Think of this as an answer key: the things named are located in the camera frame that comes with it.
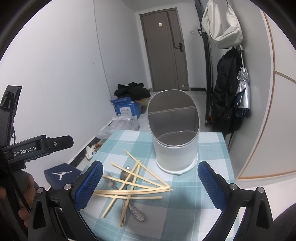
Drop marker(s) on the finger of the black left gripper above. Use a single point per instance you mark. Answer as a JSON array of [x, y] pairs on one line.
[[58, 144]]

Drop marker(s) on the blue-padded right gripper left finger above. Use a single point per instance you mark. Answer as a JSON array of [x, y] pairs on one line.
[[76, 197]]

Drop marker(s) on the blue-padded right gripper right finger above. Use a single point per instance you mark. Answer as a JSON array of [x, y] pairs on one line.
[[223, 198]]

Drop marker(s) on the silver metal spoon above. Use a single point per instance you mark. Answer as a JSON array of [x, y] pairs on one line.
[[123, 176]]

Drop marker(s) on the white shoulder bag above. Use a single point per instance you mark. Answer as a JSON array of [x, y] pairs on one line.
[[221, 24]]

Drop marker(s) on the person's left hand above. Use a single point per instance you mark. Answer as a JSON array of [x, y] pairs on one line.
[[29, 197]]

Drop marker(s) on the navy Jordan shoe box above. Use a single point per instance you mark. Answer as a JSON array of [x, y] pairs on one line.
[[60, 175]]

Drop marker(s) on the brown shoe with sock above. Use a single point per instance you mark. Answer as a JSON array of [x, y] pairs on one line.
[[91, 151]]

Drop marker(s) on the silver metal fork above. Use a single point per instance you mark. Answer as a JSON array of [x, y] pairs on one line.
[[139, 216]]

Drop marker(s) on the teal plaid tablecloth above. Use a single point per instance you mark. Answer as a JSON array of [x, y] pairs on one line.
[[186, 212]]

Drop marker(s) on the grey plastic bag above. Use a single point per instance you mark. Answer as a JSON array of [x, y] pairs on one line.
[[119, 123]]

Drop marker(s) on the black hanging jacket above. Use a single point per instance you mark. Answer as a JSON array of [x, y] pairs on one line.
[[223, 115]]

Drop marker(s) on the blue cardboard box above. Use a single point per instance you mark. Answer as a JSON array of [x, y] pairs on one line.
[[127, 107]]

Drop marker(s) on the silver folded umbrella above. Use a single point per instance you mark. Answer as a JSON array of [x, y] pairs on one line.
[[243, 96]]

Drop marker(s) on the silver metal utensil holder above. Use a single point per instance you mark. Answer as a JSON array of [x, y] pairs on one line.
[[174, 124]]

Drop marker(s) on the black framed glass door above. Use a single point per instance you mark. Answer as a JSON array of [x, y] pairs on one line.
[[208, 63]]

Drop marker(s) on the black clothes pile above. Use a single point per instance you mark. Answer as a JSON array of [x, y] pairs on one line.
[[136, 91]]

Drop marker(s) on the grey entrance door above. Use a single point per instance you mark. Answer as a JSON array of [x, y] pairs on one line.
[[165, 49]]

